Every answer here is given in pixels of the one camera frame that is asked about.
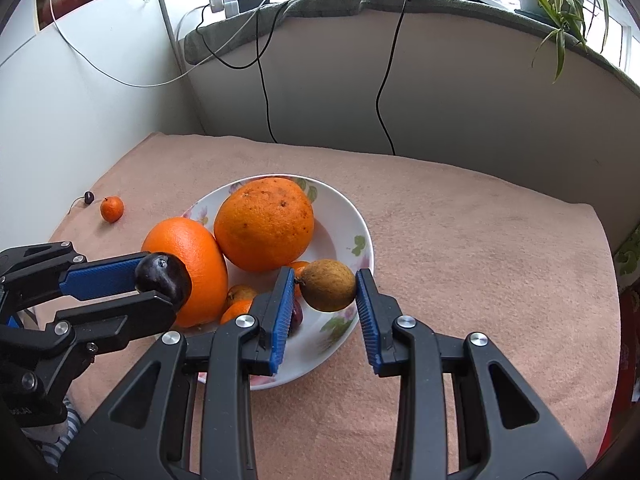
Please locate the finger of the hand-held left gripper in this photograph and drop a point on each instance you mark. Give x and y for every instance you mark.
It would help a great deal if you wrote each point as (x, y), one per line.
(115, 317)
(100, 275)

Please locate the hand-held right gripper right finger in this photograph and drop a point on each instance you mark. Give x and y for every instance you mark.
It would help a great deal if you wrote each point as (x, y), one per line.
(367, 325)

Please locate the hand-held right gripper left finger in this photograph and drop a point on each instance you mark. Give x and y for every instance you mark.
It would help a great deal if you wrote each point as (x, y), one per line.
(282, 320)

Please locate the dark red jujube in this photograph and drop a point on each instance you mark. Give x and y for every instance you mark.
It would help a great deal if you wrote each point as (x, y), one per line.
(297, 316)

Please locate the mandarin with stem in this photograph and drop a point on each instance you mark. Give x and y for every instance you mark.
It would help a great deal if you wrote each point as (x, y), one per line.
(237, 312)

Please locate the small brown round fruit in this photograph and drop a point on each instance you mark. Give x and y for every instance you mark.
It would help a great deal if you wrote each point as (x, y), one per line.
(241, 294)
(327, 285)

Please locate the stemless mandarin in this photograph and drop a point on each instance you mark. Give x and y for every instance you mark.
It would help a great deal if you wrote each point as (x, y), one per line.
(111, 208)
(300, 268)

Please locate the dark cherry with stem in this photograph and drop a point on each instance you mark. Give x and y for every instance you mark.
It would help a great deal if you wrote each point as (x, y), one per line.
(89, 196)
(160, 275)

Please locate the white floral bowl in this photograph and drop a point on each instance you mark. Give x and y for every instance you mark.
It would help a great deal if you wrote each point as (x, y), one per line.
(340, 240)

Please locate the large smooth orange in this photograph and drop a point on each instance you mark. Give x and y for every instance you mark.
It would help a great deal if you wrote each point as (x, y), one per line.
(195, 260)

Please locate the large speckled orange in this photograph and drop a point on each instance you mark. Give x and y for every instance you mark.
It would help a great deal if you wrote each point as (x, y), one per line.
(265, 225)

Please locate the person's left forearm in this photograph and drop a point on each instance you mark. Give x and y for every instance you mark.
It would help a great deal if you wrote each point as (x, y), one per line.
(65, 435)

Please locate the pink fleece blanket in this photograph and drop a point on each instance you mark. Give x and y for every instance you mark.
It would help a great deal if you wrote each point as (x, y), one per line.
(475, 240)

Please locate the red bag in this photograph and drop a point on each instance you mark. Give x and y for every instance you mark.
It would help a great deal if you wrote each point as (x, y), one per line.
(625, 360)

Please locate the green leaf-print cloth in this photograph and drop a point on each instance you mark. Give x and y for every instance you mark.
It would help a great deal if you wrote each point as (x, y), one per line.
(627, 257)

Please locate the black charger block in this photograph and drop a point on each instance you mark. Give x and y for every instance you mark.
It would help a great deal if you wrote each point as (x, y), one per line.
(252, 1)

